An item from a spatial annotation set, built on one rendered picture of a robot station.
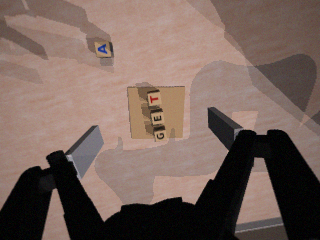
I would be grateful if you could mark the tan flat mat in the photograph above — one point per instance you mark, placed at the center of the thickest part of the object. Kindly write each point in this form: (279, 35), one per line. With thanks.
(172, 99)

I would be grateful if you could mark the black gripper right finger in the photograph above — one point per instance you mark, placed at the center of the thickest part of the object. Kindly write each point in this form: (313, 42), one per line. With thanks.
(296, 188)

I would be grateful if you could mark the beige letter block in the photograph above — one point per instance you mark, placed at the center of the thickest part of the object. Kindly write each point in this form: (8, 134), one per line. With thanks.
(103, 49)
(154, 97)
(160, 133)
(157, 116)

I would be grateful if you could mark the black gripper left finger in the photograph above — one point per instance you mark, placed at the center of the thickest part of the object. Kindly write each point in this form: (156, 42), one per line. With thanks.
(23, 215)

